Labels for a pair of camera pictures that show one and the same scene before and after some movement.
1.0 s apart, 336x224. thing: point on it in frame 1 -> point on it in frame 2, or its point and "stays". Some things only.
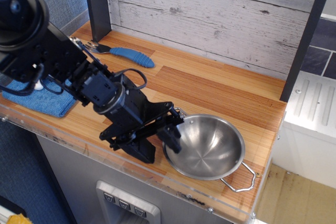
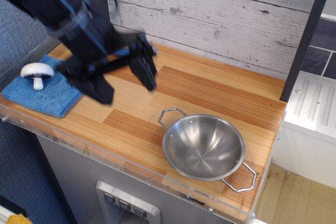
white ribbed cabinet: (306, 144) stays
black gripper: (131, 114) -> (95, 48)
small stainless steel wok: (211, 147) stays
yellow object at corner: (18, 219) stays
